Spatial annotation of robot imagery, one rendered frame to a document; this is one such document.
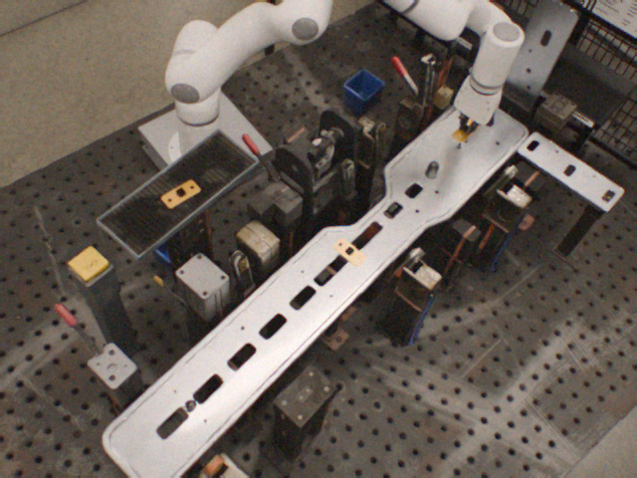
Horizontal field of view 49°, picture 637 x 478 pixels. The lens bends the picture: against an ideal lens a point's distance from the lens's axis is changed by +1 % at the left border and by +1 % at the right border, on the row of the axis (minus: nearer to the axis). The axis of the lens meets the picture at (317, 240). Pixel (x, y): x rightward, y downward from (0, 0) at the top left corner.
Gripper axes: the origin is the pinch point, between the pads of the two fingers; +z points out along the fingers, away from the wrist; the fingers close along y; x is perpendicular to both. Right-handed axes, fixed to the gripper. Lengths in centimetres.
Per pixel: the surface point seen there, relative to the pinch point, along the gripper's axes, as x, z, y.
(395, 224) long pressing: -32.1, 9.7, 3.1
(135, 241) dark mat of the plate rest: -86, -6, -31
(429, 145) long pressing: -5.5, 9.6, -6.1
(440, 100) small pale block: 6.2, 5.2, -12.3
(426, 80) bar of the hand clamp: -1.7, -6.7, -14.6
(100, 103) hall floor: -15, 110, -161
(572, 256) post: 15, 39, 41
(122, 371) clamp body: -105, 4, -14
